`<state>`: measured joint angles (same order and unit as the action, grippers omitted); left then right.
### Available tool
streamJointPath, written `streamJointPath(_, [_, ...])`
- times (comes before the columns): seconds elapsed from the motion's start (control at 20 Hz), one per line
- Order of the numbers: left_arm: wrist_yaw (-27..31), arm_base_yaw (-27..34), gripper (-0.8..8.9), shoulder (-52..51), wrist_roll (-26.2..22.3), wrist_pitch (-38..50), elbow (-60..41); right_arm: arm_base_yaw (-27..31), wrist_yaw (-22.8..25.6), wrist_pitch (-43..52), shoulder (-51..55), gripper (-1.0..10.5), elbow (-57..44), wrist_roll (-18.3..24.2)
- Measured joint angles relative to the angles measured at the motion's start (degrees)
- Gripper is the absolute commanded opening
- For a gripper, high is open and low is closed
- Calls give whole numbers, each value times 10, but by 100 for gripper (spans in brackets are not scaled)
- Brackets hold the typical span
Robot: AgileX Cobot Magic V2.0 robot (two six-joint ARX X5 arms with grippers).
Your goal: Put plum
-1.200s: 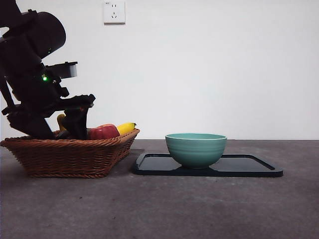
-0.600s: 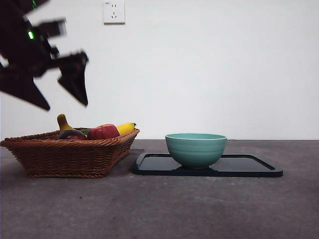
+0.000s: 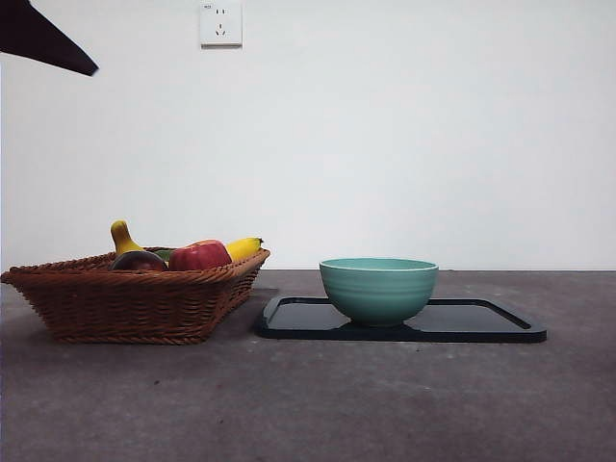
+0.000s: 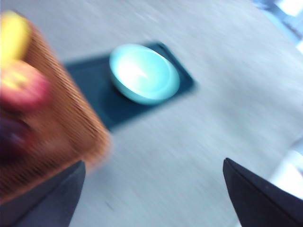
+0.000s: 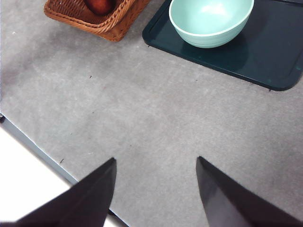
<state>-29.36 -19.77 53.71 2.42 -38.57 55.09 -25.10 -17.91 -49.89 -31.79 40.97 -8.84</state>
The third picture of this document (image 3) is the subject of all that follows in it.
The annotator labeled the dark purple plum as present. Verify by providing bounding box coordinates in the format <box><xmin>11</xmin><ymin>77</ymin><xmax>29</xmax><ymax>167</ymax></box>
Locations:
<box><xmin>107</xmin><ymin>249</ymin><xmax>169</xmax><ymax>272</ymax></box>

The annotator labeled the black rectangular tray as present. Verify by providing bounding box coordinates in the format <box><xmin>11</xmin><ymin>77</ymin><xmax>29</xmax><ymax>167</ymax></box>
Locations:
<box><xmin>253</xmin><ymin>295</ymin><xmax>549</xmax><ymax>344</ymax></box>

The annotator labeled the red apple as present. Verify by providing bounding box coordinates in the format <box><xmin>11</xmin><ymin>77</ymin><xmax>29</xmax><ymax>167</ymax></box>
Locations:
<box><xmin>167</xmin><ymin>239</ymin><xmax>233</xmax><ymax>271</ymax></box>

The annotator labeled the teal ribbed bowl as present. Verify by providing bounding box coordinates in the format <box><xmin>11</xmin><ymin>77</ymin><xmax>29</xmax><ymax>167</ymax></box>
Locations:
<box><xmin>319</xmin><ymin>257</ymin><xmax>440</xmax><ymax>329</ymax></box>

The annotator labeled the white wall power socket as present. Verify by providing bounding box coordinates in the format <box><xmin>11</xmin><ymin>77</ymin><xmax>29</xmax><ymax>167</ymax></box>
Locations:
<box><xmin>199</xmin><ymin>0</ymin><xmax>244</xmax><ymax>50</ymax></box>

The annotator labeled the brown wicker basket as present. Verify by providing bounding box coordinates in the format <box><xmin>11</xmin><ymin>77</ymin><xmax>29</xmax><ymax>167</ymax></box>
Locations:
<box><xmin>0</xmin><ymin>247</ymin><xmax>271</xmax><ymax>346</ymax></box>

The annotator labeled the yellow banana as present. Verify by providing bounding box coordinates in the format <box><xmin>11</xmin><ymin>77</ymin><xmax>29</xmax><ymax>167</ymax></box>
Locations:
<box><xmin>109</xmin><ymin>219</ymin><xmax>266</xmax><ymax>264</ymax></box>

